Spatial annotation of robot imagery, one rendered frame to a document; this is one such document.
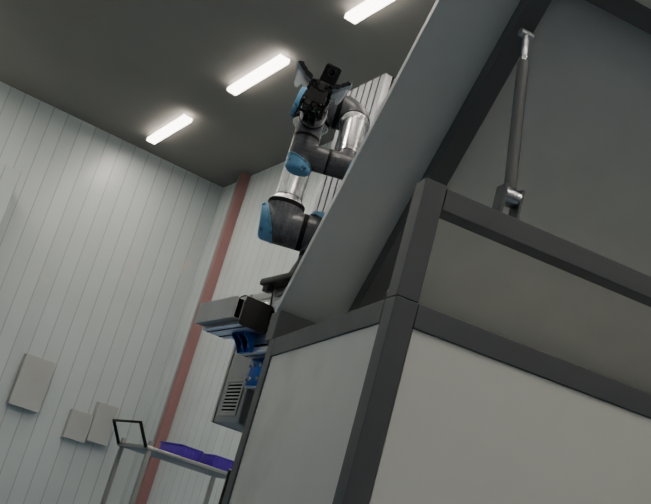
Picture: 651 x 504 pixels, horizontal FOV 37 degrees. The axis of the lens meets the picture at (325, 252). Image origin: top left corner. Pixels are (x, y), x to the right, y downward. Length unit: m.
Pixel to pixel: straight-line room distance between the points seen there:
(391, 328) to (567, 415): 0.33
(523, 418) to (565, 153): 0.66
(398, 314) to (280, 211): 1.49
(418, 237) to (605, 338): 0.85
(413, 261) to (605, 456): 0.45
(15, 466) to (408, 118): 11.24
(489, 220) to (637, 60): 0.58
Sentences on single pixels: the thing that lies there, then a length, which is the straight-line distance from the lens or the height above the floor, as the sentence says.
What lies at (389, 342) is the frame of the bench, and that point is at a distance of 1.46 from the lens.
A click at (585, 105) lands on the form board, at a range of 2.01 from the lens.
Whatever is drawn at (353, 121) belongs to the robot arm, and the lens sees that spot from 2.99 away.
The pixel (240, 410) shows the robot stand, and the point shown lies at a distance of 3.22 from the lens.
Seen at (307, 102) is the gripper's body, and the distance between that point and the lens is 2.60.
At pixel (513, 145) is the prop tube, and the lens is 1.69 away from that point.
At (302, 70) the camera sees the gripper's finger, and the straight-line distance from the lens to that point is 2.59.
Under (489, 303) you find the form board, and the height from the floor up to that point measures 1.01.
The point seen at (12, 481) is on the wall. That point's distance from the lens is 12.86.
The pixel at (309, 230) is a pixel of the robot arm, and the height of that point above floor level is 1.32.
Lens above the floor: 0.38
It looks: 18 degrees up
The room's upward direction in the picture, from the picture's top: 16 degrees clockwise
